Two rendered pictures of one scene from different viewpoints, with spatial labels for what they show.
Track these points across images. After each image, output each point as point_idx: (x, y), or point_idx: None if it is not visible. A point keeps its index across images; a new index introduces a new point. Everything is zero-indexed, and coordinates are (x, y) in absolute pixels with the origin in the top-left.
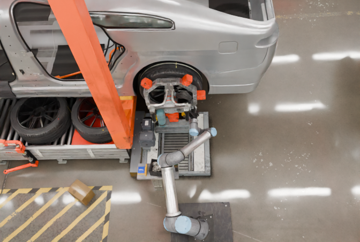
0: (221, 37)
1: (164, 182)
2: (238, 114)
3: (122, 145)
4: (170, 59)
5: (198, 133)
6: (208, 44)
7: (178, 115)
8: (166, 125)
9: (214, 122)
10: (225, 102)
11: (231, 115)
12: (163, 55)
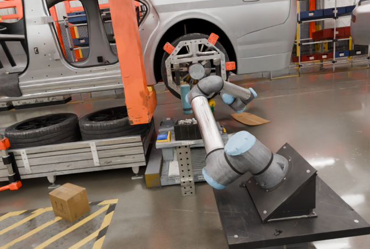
0: None
1: (198, 113)
2: (272, 135)
3: (138, 115)
4: (193, 15)
5: (234, 99)
6: None
7: None
8: None
9: None
10: (254, 131)
11: (264, 136)
12: (186, 9)
